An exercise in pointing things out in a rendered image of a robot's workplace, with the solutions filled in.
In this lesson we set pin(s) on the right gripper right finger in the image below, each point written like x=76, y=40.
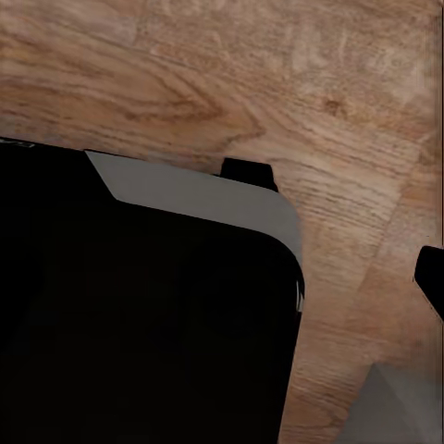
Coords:
x=429, y=274

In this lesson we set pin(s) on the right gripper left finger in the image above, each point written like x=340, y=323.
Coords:
x=23, y=275

